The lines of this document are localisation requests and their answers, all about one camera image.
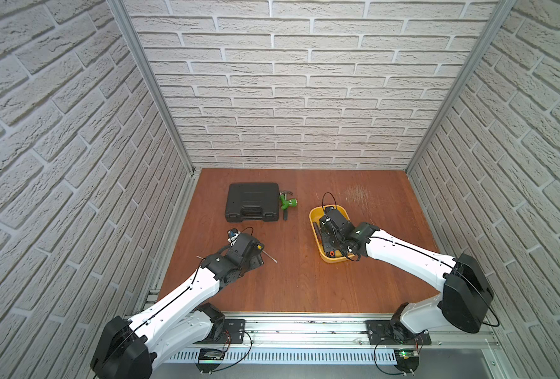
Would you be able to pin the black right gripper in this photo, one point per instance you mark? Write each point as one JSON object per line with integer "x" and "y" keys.
{"x": 325, "y": 242}

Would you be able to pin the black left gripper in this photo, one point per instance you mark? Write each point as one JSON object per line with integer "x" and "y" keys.
{"x": 254, "y": 246}

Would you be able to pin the yellow transparent handle screwdriver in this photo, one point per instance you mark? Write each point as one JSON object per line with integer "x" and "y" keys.
{"x": 269, "y": 256}

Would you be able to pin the dark red handle screwdriver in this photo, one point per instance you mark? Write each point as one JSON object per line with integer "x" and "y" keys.
{"x": 317, "y": 231}

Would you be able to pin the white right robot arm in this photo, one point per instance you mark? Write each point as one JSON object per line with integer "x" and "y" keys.
{"x": 464, "y": 297}

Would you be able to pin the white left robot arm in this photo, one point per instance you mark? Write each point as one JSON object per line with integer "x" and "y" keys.
{"x": 135, "y": 347}

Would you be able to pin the yellow plastic storage box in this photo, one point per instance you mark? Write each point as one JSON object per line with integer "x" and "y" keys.
{"x": 314, "y": 216}

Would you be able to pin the black plastic tool case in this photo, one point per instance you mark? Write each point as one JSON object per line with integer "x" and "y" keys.
{"x": 252, "y": 201}

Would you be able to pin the left controller board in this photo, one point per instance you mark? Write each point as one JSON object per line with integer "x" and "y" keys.
{"x": 209, "y": 360}

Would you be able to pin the controller board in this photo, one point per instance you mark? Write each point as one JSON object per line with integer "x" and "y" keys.
{"x": 407, "y": 361}
{"x": 209, "y": 360}

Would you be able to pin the right controller board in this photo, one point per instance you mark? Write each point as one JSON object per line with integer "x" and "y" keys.
{"x": 407, "y": 361}

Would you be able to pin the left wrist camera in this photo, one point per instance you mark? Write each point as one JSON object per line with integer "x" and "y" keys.
{"x": 232, "y": 234}

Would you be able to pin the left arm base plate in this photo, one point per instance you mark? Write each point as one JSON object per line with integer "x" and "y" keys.
{"x": 232, "y": 331}

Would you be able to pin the aluminium front rail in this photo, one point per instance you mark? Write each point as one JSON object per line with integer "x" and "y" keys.
{"x": 313, "y": 330}

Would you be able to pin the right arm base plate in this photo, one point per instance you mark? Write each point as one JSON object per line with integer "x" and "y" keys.
{"x": 389, "y": 332}

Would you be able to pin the aluminium frame post left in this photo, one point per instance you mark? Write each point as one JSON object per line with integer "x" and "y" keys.
{"x": 132, "y": 39}

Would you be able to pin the aluminium frame post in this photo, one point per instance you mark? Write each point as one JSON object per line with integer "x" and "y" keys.
{"x": 132, "y": 39}
{"x": 491, "y": 29}

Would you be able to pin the aluminium frame post right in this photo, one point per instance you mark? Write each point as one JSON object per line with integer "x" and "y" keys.
{"x": 491, "y": 29}

